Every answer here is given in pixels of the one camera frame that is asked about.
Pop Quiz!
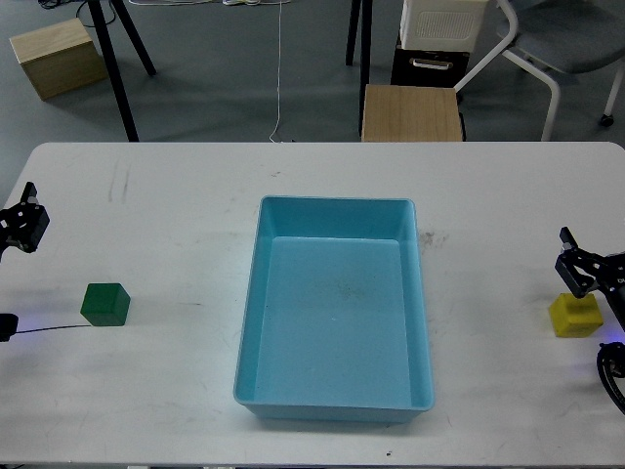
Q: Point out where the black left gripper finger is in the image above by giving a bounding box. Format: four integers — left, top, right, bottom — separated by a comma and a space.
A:
15, 203, 50, 253
20, 182, 38, 207

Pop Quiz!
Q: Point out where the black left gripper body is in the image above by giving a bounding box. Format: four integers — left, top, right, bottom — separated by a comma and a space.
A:
1, 207, 20, 253

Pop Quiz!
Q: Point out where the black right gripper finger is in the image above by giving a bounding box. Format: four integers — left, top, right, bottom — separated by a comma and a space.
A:
555, 253, 597, 299
560, 227, 582, 254

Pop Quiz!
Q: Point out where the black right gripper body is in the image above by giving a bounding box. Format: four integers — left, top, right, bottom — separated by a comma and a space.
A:
589, 253, 624, 313

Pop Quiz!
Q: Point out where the yellow wooden cube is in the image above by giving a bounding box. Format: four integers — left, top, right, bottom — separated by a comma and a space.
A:
548, 293, 604, 338

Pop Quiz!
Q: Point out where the green wooden cube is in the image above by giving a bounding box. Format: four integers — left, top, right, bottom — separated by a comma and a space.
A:
80, 282, 131, 326

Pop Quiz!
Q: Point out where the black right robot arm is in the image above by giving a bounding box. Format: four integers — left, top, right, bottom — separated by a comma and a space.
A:
555, 227, 624, 412

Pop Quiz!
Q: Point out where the light wooden box left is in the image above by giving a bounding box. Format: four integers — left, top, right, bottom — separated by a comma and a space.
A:
10, 19, 107, 101

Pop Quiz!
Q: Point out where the black table legs left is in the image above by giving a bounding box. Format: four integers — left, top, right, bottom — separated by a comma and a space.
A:
87, 0, 157, 143

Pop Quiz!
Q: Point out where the grey white chair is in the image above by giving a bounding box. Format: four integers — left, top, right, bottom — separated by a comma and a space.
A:
453, 1, 624, 142

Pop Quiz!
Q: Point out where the wooden stool centre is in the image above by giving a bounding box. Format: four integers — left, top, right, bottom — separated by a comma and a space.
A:
361, 84, 463, 143

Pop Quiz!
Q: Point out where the black drawer cabinet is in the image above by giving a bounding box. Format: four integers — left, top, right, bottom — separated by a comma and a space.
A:
391, 41, 471, 88

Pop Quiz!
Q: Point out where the light blue plastic bin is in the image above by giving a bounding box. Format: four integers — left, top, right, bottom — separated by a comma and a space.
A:
233, 196, 435, 423

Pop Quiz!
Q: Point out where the white air purifier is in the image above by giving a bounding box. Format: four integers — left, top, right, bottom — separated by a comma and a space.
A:
399, 0, 487, 53

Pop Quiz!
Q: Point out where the black table leg centre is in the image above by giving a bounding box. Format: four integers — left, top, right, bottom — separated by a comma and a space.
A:
345, 0, 374, 138

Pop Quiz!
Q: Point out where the thin black cable left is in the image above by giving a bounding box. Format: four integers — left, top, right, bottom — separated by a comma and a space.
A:
16, 323, 92, 335

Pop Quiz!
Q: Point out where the white hanging cable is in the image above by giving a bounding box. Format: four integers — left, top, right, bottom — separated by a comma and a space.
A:
269, 0, 285, 144

